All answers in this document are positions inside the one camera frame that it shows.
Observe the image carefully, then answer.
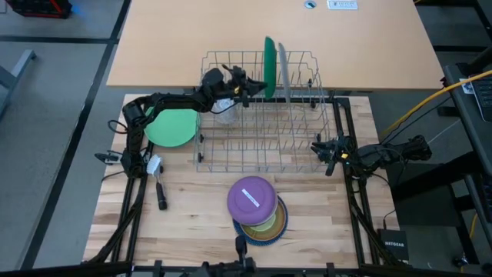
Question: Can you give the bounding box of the white printed sticker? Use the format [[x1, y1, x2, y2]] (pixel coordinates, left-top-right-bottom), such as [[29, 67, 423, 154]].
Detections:
[[459, 78, 476, 95]]

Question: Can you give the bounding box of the grey wire dish rack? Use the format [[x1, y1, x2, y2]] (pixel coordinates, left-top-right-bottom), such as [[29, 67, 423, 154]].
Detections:
[[193, 48, 331, 175]]

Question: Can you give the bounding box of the dark green plate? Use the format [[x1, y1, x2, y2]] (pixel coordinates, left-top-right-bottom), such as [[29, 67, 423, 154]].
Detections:
[[263, 36, 278, 100]]

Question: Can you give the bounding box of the white dish brush black handle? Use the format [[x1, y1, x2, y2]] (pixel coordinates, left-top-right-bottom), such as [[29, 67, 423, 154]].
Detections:
[[145, 153, 169, 212]]

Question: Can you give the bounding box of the light green plate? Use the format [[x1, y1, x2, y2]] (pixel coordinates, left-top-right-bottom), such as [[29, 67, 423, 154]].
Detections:
[[144, 107, 200, 149]]

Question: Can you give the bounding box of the black aluminium table frame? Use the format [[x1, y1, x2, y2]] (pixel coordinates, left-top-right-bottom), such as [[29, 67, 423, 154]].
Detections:
[[82, 94, 408, 277]]

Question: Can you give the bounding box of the sage green plate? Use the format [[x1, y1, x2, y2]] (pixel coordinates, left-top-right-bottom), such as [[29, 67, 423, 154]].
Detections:
[[245, 203, 280, 228]]

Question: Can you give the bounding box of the long yellow cable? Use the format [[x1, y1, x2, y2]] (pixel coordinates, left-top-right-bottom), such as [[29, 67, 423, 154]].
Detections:
[[378, 68, 492, 138]]

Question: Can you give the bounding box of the patterned glass cup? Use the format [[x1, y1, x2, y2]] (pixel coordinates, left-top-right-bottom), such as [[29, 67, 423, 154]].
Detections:
[[211, 98, 239, 125]]

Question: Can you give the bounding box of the black camera stand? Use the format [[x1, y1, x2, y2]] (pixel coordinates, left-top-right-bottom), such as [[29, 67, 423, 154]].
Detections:
[[191, 234, 259, 277]]

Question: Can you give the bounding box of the blue patterned plate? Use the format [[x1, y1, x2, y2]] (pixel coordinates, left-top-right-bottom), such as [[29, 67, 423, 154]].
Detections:
[[232, 195, 289, 247]]

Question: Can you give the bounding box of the black and red toolbox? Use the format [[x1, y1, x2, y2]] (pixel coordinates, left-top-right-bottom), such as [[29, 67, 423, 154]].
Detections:
[[4, 0, 73, 19]]

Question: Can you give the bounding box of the white desk power outlet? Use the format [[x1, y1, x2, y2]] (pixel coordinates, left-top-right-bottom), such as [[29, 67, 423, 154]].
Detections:
[[327, 0, 359, 11]]

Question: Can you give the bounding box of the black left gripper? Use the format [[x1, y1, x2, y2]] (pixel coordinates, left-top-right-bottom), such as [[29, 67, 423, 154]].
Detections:
[[221, 78, 269, 108]]

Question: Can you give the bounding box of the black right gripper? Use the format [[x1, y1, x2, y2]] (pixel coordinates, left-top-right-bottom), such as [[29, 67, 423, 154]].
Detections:
[[311, 130, 357, 177]]

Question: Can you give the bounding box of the short yellow cable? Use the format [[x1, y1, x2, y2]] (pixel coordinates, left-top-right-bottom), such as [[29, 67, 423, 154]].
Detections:
[[467, 213, 480, 242]]

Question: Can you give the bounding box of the black Netgear switch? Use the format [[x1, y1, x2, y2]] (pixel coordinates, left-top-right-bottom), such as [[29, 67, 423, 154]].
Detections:
[[377, 229, 411, 262]]

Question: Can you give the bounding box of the black clamp bracket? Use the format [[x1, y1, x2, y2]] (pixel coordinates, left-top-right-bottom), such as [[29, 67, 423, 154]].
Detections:
[[95, 152, 120, 165]]

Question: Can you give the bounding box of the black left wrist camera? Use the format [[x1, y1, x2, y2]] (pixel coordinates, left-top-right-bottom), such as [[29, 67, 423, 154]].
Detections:
[[222, 64, 247, 84]]

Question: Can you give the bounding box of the grey plate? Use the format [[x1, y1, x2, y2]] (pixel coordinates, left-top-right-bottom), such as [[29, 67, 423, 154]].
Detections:
[[277, 42, 292, 105]]

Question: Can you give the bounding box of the black keyboard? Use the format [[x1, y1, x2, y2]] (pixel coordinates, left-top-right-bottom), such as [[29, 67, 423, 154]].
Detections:
[[470, 75, 492, 123]]

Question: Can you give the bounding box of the beige wooden desk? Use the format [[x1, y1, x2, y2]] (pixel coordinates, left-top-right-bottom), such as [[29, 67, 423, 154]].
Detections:
[[106, 0, 446, 92]]

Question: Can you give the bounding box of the grey metal table leg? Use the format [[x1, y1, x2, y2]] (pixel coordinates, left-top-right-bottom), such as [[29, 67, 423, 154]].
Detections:
[[0, 48, 38, 118]]

